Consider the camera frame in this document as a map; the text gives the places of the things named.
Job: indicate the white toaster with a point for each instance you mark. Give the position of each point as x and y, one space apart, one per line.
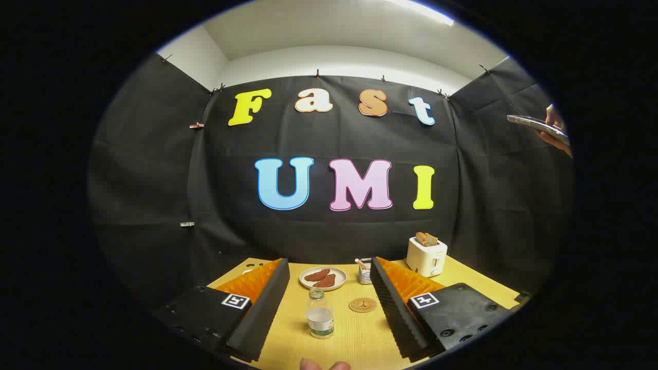
425 259

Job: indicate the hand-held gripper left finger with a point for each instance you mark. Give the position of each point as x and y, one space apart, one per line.
262 318

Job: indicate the brown meat patty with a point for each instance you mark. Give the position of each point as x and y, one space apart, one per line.
325 281
317 275

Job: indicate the toast bread slice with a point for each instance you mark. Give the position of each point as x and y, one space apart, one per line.
420 239
432 240

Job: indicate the round wooden coaster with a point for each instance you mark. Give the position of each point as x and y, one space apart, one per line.
363 304

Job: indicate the clear plastic juice bottle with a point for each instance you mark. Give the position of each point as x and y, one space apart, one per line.
320 321

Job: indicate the silver smartphone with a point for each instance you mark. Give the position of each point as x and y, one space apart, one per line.
534 125

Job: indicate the wooden table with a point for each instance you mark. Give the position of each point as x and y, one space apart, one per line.
354 334

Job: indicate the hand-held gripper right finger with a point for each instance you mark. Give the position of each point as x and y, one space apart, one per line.
396 313

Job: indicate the black backdrop cloth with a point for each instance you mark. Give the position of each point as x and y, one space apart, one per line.
334 139

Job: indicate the white round plate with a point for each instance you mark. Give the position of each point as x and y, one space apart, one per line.
339 272

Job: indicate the thin brown stick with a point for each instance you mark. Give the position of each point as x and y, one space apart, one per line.
360 263

